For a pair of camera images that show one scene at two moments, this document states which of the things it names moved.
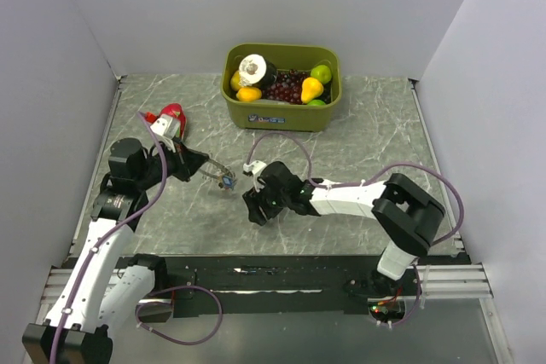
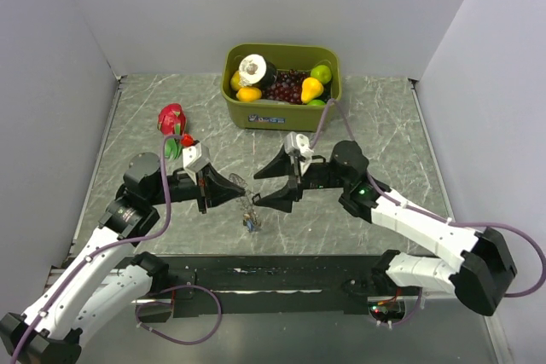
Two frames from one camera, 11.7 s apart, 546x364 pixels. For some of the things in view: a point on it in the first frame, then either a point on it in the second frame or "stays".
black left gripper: [187, 162] to [214, 187]
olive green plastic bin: [275, 116] stays
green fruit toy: [316, 102] stays
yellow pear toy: [311, 89] stays
